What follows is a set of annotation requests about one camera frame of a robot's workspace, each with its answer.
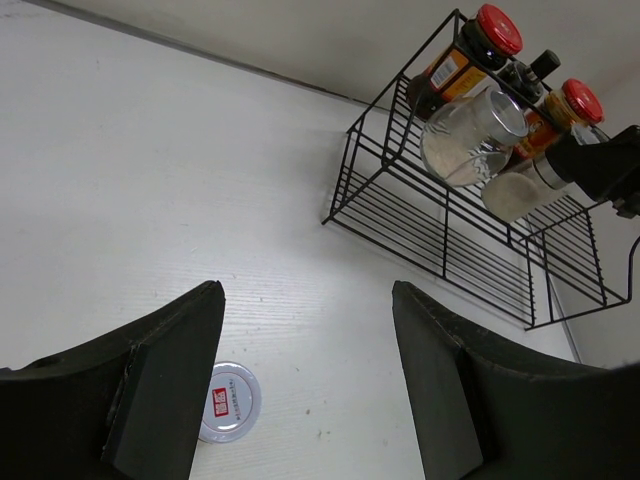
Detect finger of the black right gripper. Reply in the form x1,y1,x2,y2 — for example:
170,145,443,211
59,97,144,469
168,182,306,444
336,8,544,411
545,125,639,203

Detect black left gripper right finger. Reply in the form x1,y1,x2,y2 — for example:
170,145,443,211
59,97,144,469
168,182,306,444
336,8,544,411
392,281,639,479

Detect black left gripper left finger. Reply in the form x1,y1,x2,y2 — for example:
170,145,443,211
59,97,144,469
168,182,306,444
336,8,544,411
1,281,225,479

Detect orange label jar red lid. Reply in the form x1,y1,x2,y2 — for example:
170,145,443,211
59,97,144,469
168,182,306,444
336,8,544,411
510,78,604,164

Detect black pump cap salt bottle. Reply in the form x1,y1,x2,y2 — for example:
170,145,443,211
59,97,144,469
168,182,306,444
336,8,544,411
498,49,561,108

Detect round glass jar metal rim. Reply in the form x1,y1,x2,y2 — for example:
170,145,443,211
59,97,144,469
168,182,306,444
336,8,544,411
420,87,528,187

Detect dark sauce jar red lid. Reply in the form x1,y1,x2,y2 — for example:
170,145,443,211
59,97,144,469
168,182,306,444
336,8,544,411
407,3,523,120

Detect black knob cap salt bottle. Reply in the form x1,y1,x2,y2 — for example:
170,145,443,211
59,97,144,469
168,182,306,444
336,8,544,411
570,124,609,146

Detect black wire rack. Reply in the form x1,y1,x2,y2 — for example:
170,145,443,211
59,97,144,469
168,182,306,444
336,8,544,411
321,8,640,331

